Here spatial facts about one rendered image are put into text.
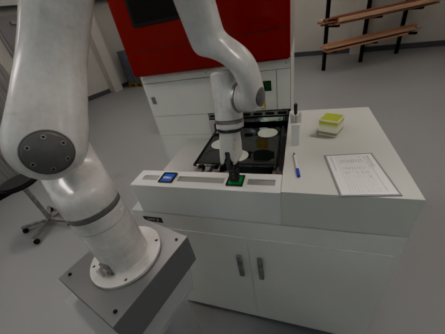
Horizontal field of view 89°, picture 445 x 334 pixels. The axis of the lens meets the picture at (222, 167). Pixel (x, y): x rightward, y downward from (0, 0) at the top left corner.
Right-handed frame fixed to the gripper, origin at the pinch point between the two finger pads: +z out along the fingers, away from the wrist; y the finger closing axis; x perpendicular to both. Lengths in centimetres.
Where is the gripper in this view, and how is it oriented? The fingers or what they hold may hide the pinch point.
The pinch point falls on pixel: (234, 175)
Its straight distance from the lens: 74.0
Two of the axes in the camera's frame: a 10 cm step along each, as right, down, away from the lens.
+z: 1.0, 9.2, 3.8
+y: -3.0, 3.9, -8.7
